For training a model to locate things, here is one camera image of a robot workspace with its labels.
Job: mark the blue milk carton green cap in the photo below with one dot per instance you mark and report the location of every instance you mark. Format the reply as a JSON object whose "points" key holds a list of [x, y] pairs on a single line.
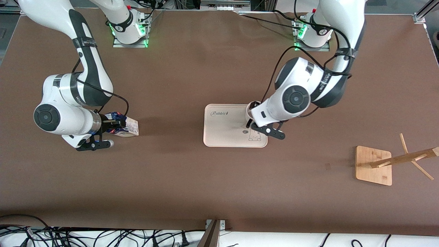
{"points": [[132, 128]]}

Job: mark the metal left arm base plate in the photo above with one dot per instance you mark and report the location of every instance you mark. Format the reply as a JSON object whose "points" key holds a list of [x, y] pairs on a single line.
{"points": [[325, 49]]}

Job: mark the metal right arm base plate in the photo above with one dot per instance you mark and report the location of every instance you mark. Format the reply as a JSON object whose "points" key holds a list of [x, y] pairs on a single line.
{"points": [[118, 44]]}

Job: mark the silver background device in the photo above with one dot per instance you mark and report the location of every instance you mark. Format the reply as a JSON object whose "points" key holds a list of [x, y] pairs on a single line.
{"points": [[224, 5]]}

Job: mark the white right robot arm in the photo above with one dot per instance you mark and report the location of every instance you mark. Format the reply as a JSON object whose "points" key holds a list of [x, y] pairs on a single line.
{"points": [[51, 85]]}

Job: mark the cream rabbit print tray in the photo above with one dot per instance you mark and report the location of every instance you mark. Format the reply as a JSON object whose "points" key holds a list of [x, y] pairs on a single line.
{"points": [[223, 130]]}

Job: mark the aluminium frame post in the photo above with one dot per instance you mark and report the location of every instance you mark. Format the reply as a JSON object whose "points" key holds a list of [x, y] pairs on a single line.
{"points": [[419, 17]]}

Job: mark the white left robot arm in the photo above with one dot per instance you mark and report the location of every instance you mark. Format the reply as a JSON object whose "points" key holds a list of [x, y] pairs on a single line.
{"points": [[295, 99]]}

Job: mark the wooden cup rack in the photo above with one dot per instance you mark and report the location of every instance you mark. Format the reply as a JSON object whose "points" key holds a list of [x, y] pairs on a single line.
{"points": [[372, 171]]}

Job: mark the small metal bracket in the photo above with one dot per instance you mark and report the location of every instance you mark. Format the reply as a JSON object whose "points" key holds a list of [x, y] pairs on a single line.
{"points": [[222, 224]]}

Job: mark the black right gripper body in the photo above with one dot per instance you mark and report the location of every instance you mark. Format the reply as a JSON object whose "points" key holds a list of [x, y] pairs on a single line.
{"points": [[107, 126]]}

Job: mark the aluminium profile bar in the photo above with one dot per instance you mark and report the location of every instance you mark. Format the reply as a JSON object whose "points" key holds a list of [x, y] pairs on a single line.
{"points": [[211, 236]]}

